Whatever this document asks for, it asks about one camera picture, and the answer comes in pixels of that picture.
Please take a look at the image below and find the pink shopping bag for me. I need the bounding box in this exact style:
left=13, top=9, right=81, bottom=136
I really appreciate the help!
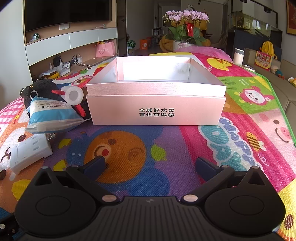
left=95, top=41, right=116, bottom=58

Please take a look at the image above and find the black track light rail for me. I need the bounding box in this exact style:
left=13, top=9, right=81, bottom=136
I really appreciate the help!
left=240, top=0, right=278, bottom=14

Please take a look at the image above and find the black television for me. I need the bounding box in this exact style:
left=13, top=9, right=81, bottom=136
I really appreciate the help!
left=24, top=0, right=116, bottom=33

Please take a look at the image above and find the pink cardboard box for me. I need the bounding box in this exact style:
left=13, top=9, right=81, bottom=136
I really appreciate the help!
left=86, top=56, right=226, bottom=126

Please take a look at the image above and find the small blue and white toy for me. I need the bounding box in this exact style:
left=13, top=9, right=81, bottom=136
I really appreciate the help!
left=272, top=66, right=285, bottom=79

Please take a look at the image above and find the red cartoon gift bag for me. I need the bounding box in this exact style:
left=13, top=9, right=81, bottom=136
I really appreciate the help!
left=254, top=50, right=273, bottom=71

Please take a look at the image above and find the dark sideboard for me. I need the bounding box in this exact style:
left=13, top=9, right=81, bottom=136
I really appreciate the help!
left=225, top=29, right=283, bottom=61

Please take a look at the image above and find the glass aquarium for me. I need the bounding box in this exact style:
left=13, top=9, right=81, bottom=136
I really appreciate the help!
left=228, top=10, right=278, bottom=32

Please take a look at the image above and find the white power adapter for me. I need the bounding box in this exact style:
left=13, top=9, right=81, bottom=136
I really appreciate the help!
left=10, top=133, right=53, bottom=175

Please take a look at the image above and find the framed wall picture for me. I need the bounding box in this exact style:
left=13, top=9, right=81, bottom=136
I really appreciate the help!
left=286, top=0, right=296, bottom=35

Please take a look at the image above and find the blue tissue pack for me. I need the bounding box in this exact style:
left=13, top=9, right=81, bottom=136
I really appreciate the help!
left=25, top=97, right=91, bottom=134

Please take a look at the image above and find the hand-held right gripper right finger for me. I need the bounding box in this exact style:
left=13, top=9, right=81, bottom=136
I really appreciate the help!
left=181, top=158, right=269, bottom=204

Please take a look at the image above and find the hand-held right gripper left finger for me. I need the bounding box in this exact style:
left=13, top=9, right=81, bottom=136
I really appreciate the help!
left=30, top=156, right=116, bottom=204

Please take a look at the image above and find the black plush toy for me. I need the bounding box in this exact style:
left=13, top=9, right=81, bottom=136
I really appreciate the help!
left=20, top=79, right=88, bottom=118

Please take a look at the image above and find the pink orchid in white pot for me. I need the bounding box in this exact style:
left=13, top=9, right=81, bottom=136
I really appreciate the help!
left=162, top=9, right=210, bottom=48

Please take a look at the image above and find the white router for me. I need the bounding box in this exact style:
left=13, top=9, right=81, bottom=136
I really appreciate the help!
left=58, top=59, right=71, bottom=76

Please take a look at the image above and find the white thermos cup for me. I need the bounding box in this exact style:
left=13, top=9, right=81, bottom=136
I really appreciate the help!
left=233, top=48, right=245, bottom=65

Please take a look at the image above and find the white foam ring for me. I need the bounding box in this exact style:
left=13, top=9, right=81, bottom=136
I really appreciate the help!
left=64, top=87, right=84, bottom=106

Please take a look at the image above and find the orange bag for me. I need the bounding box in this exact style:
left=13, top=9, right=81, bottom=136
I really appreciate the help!
left=139, top=38, right=151, bottom=50

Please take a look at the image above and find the colourful cartoon play mat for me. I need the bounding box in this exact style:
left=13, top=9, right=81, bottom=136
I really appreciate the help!
left=0, top=45, right=296, bottom=241

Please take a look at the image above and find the yellow backpack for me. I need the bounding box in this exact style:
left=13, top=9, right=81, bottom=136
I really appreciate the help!
left=261, top=40, right=278, bottom=59

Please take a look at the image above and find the white and wood tv cabinet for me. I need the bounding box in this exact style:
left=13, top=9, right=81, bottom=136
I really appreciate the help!
left=23, top=0, right=118, bottom=80

